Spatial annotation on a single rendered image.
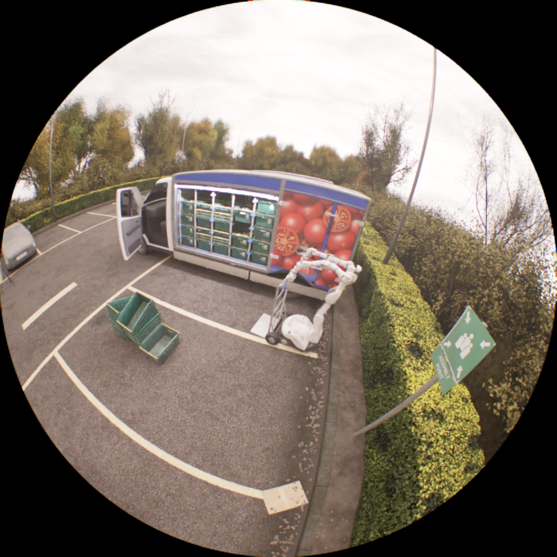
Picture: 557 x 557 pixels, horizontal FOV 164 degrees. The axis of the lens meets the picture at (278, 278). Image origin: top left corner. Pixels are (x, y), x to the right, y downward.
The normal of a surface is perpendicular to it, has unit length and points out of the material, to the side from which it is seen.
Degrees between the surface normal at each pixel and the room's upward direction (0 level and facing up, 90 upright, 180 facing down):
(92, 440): 0
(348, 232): 90
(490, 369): 54
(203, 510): 0
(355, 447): 6
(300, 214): 90
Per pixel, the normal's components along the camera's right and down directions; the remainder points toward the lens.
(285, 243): -0.23, 0.48
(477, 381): -0.69, -0.69
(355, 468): 0.08, -0.85
